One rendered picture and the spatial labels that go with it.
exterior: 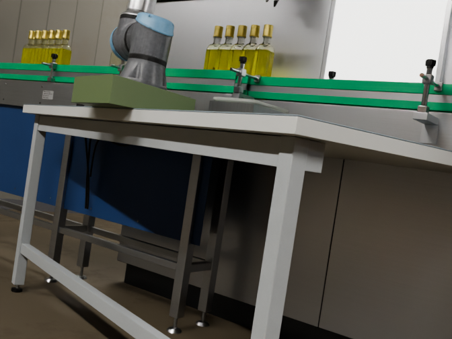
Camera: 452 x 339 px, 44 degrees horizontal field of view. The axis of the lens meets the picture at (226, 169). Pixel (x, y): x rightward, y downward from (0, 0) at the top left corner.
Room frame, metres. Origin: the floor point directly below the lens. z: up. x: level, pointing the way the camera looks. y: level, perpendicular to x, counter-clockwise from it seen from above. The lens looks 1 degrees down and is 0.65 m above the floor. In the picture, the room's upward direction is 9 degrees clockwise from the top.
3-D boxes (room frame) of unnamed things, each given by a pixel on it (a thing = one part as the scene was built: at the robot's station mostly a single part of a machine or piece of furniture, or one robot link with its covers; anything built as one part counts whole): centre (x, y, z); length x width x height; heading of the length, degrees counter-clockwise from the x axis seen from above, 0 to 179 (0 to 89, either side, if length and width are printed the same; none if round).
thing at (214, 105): (1.84, -0.07, 0.79); 0.27 x 0.17 x 0.08; 144
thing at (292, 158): (1.68, 0.30, 0.36); 1.51 x 0.09 x 0.71; 37
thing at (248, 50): (2.11, -0.03, 0.99); 0.06 x 0.06 x 0.21; 55
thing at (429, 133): (1.58, -0.53, 0.90); 0.17 x 0.05 x 0.23; 144
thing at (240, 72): (1.96, -0.02, 0.95); 0.17 x 0.03 x 0.12; 144
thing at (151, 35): (1.70, 0.28, 0.98); 0.13 x 0.12 x 0.14; 34
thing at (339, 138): (2.08, -0.24, 0.73); 1.58 x 1.52 x 0.04; 37
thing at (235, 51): (2.14, 0.02, 0.99); 0.06 x 0.06 x 0.21; 54
